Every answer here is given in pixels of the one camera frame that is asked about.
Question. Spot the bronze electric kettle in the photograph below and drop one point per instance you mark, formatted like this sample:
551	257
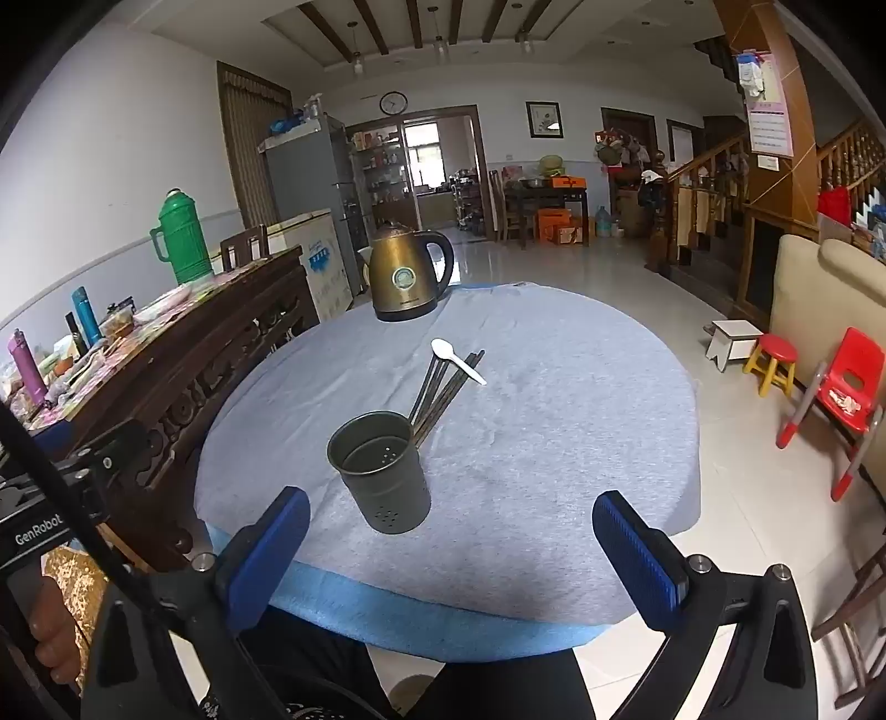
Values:
405	277

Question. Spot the person's left hand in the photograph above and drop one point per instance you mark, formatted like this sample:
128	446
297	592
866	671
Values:
54	644

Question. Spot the white chest freezer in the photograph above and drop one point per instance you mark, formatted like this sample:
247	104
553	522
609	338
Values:
315	256

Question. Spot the dark wooden side table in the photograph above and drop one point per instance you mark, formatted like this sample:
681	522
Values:
547	201

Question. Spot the grey refrigerator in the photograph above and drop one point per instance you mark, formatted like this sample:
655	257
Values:
308	173

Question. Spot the framed wall picture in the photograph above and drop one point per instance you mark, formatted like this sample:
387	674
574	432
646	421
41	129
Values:
543	119

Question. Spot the small white stool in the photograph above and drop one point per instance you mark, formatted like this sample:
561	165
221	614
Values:
730	339

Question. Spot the green thermos flask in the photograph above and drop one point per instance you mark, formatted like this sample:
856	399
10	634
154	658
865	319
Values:
181	235

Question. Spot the purple bottle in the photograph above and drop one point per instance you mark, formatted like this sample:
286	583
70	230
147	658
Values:
28	370

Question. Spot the perforated metal utensil holder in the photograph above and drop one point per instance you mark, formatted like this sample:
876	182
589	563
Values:
384	478

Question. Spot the pink wall calendar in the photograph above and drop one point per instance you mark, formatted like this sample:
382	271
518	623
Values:
768	124

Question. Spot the hanging ceiling lamp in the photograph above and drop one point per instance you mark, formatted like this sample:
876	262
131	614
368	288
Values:
526	40
357	62
438	43

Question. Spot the black bottle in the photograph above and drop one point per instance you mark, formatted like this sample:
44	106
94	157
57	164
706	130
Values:
75	334

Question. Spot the round wall clock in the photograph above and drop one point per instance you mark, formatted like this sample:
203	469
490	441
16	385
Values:
393	102

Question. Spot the brown wooden chair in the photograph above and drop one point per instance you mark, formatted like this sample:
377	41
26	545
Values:
855	623

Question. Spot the beige sofa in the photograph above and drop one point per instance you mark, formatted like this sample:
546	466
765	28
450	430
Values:
830	298

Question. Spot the carved wooden sideboard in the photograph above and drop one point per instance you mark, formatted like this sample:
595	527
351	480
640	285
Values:
180	388

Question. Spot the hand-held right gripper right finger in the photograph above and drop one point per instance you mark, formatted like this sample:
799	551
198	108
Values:
637	561

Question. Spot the blue water jug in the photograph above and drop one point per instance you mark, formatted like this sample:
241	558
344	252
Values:
603	221

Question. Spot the dark metal chopstick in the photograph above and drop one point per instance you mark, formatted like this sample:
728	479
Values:
423	391
450	394
430	394
443	391
457	391

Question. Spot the pile of colourful packets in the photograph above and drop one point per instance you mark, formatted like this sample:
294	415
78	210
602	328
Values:
159	311

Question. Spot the white plastic spoon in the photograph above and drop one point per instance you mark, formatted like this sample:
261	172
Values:
457	360

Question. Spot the wooden stair railing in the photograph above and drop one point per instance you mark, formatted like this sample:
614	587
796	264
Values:
699	201

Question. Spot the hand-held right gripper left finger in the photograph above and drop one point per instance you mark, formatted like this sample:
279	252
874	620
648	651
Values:
266	554

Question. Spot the red and yellow stool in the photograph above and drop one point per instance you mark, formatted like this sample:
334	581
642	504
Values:
772	360

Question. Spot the red plastic child chair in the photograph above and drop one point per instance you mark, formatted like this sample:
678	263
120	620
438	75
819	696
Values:
841	401

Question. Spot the orange box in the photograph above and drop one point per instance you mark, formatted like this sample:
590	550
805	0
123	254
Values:
569	182

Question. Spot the dark wooden chair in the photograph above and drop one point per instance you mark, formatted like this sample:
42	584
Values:
242	246

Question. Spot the teal bottle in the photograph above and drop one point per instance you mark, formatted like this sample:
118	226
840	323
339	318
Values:
86	315

